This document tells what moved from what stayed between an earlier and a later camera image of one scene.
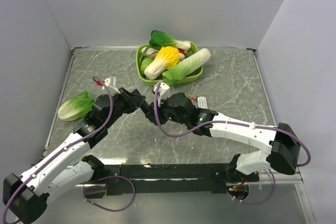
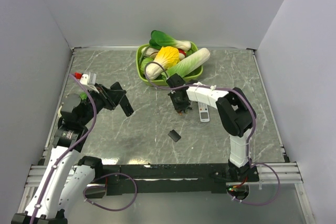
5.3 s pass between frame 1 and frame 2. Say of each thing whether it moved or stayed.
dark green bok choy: stayed
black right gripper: moved
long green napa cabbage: stayed
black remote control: moved
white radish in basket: stayed
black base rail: stayed
